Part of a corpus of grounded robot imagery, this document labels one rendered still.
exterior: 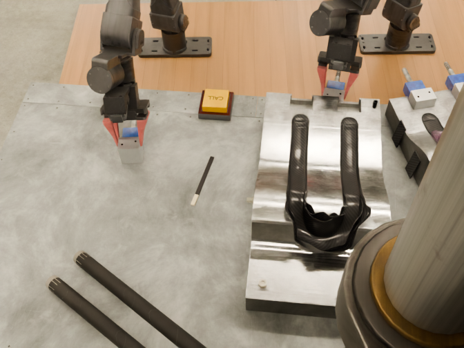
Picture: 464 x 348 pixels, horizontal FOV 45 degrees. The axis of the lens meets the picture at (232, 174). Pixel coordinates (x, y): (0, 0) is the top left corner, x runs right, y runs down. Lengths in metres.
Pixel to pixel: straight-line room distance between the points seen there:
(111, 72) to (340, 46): 0.49
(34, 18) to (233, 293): 2.27
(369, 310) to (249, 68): 1.22
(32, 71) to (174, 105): 1.50
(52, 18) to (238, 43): 1.67
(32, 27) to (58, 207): 1.89
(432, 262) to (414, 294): 0.04
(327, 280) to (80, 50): 0.94
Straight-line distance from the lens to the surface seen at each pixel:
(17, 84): 2.82
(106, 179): 1.32
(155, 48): 1.58
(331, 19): 1.27
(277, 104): 1.31
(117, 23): 1.22
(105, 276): 1.14
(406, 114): 1.38
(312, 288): 1.09
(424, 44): 1.63
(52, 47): 2.94
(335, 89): 1.40
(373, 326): 0.34
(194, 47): 1.57
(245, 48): 1.58
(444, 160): 0.24
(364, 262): 0.35
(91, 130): 1.43
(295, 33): 1.62
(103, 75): 1.17
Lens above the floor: 1.85
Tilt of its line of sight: 55 degrees down
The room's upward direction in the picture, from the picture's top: 3 degrees counter-clockwise
